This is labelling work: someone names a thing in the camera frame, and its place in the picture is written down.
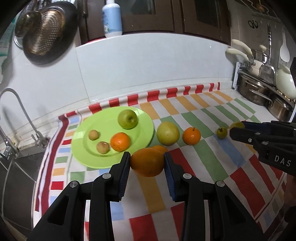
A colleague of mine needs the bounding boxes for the small yellow fruit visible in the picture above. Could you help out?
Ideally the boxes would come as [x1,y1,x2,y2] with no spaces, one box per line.
[229,121,245,130]

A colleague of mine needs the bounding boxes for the small green guava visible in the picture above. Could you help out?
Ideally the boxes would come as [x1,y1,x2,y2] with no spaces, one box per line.
[216,127,228,139]

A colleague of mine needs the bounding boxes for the orange with stem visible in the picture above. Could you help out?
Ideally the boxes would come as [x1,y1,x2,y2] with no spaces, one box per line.
[182,127,201,146]

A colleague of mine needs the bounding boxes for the yellow-green pear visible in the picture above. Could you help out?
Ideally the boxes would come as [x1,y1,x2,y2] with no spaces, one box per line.
[157,121,180,146]

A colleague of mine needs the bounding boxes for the brown kiwi fruit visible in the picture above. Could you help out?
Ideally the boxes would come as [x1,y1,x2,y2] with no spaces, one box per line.
[96,141,110,154]

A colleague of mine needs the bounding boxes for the small mandarin orange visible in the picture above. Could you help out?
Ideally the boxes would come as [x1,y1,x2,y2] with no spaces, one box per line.
[152,145,168,155]

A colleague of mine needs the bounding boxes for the large orange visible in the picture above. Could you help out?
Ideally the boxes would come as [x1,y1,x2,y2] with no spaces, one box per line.
[130,148,165,177]

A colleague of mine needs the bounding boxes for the green apple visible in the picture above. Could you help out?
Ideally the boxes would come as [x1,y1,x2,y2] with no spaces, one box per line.
[117,109,138,130]

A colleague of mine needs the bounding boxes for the steel cooking pot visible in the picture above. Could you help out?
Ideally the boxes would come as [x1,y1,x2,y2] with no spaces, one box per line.
[238,74,273,105]

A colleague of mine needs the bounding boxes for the metal spatula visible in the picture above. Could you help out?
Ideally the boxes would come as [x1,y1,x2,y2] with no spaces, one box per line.
[259,24,275,85]

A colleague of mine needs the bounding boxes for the colourful checkered tablecloth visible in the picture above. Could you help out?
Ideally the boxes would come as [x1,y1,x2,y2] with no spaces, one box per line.
[33,83,287,240]

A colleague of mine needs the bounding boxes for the white ceramic jug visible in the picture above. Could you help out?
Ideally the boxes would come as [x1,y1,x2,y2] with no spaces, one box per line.
[275,64,296,100]

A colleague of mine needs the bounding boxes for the white ladle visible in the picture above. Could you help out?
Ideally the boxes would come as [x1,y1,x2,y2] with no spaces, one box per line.
[280,29,290,63]

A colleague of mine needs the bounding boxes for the green plastic plate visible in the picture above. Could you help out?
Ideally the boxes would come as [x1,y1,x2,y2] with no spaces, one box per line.
[71,106,154,169]

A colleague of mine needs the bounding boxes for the chrome sink faucet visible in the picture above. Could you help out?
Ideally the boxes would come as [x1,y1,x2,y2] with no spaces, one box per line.
[1,88,50,160]

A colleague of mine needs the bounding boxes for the blue white lotion bottle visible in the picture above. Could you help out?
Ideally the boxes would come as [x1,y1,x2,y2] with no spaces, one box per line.
[102,0,122,38]

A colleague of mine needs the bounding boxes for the metal strainer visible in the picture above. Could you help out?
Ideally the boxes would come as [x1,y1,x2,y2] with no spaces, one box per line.
[23,9,65,56]

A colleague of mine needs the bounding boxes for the black hanging frying pan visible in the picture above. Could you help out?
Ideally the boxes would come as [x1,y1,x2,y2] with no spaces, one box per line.
[23,1,78,65]

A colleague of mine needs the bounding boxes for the cream handled pan lower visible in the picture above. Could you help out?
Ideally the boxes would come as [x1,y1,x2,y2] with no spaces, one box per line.
[226,48,263,76]

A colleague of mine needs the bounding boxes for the black scissors on wall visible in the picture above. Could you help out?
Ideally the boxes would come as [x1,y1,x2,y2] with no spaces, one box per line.
[248,20,258,29]

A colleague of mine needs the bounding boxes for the dark wooden window frame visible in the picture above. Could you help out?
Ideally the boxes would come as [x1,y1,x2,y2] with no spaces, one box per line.
[74,0,231,45]

